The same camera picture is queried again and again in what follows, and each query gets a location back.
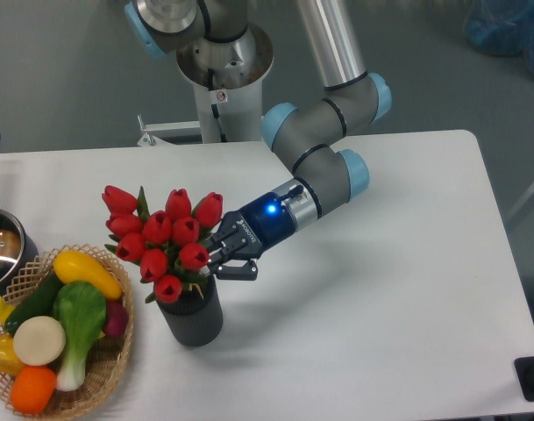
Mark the purple red radish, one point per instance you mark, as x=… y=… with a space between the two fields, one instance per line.
x=116 y=321

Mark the green bok choy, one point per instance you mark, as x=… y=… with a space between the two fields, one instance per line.
x=80 y=308

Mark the beige round slice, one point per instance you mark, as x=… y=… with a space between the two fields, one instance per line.
x=39 y=341

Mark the dark grey ribbed vase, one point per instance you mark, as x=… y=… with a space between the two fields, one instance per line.
x=194 y=319

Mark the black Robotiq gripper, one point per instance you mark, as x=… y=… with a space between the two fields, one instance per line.
x=245 y=234

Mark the yellow bell pepper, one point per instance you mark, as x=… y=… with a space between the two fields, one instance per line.
x=10 y=363

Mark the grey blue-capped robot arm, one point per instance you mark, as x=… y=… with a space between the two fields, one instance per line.
x=322 y=179

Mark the yellow squash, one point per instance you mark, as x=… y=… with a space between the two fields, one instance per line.
x=73 y=266

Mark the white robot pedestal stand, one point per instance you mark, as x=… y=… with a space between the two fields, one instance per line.
x=227 y=83

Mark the black device at edge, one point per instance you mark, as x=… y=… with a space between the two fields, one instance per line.
x=525 y=373

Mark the orange fruit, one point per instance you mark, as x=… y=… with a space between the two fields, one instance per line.
x=32 y=389

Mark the woven wicker basket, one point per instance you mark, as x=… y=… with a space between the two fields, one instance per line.
x=107 y=359

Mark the dark green cucumber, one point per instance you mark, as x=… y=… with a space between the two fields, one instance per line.
x=38 y=303

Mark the yellow banana tip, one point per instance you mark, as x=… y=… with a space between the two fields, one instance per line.
x=5 y=310

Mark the red tulip bouquet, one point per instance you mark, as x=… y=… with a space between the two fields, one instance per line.
x=167 y=245

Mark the blue plastic bag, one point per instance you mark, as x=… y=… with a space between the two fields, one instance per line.
x=502 y=28

